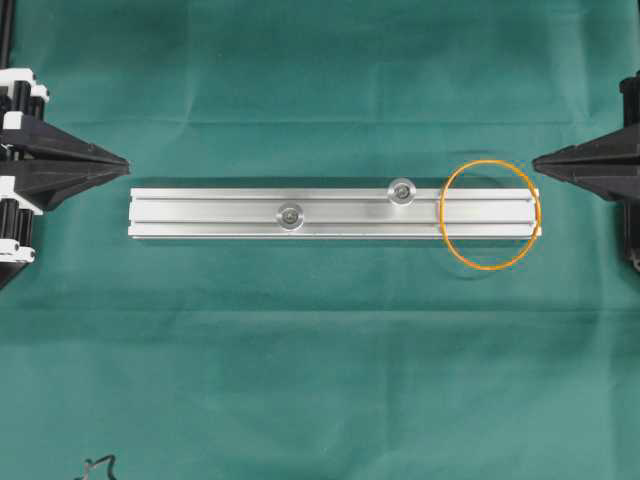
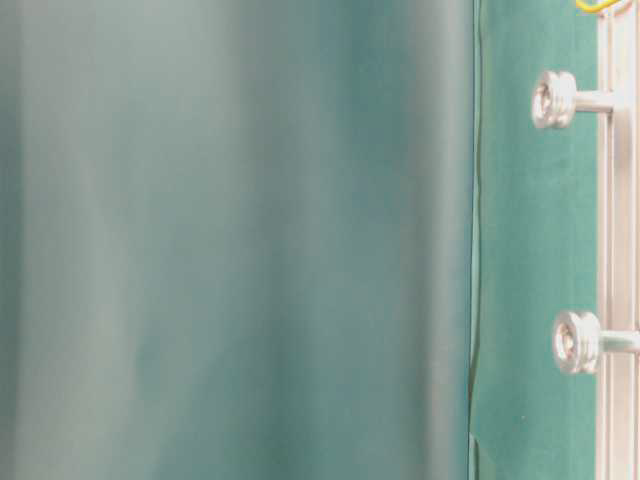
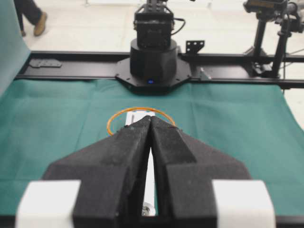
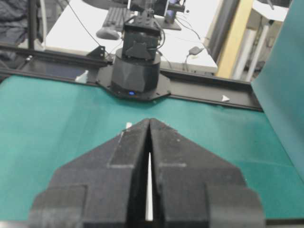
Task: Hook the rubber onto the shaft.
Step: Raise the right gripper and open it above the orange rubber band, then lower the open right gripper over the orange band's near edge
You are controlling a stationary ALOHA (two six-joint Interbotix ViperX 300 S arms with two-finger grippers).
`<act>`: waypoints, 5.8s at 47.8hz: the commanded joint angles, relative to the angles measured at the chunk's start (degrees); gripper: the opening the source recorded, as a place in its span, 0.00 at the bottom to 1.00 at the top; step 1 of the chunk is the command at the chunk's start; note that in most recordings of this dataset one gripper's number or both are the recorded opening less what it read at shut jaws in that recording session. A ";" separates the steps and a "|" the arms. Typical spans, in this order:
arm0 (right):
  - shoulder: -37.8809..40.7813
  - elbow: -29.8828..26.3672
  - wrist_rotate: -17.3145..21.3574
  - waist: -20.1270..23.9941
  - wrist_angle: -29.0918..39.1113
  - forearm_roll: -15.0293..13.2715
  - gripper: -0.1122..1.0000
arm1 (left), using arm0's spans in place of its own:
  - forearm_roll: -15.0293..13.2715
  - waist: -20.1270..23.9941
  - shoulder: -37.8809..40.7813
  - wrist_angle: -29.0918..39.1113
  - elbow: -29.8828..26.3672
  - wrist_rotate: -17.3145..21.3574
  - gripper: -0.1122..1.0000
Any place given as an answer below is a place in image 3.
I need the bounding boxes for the orange rubber ring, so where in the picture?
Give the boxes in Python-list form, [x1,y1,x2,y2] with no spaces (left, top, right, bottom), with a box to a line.
[106,107,176,137]

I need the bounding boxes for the black table frame rail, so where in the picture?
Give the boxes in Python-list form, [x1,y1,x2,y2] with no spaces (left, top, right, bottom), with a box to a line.
[16,51,304,92]

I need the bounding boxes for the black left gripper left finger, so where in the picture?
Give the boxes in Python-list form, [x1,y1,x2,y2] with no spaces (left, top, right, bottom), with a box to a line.
[42,116,151,228]

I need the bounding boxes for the black camera stand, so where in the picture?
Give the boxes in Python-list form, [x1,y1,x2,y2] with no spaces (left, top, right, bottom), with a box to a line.
[243,0,304,79]

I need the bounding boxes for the aluminium extrusion rail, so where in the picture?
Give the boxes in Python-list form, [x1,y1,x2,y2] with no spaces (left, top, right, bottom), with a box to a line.
[125,110,156,217]

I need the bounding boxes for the person's leg with shoe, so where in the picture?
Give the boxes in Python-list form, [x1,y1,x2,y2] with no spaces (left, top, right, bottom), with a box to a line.
[14,0,47,37]

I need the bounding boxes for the black bracket plate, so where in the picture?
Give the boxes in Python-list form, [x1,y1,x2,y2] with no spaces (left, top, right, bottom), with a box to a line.
[186,40,205,55]

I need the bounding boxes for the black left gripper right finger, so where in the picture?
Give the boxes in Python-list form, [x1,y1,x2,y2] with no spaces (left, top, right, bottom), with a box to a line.
[150,117,251,218]

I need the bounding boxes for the green table cloth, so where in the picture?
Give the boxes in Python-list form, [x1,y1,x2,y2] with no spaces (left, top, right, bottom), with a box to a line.
[0,80,304,216]

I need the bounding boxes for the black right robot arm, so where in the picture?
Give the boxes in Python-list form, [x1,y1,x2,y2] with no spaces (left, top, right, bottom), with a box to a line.
[115,0,191,92]

